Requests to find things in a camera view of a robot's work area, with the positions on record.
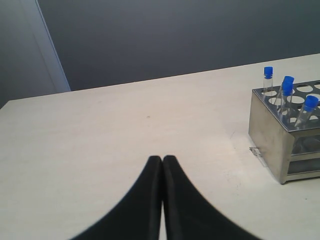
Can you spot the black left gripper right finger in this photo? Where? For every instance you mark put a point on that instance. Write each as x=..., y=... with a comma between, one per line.
x=188, y=215

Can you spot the stainless steel test tube rack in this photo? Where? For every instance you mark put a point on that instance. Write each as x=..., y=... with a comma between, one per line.
x=291, y=153

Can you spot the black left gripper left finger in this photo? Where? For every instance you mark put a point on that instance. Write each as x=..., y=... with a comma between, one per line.
x=138, y=215

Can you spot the small clear plastic strip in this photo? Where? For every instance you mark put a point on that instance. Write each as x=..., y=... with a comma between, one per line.
x=256, y=152

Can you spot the blue-capped test tube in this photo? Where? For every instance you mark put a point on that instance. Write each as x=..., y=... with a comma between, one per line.
x=267, y=80
x=287, y=79
x=306, y=111
x=286, y=98

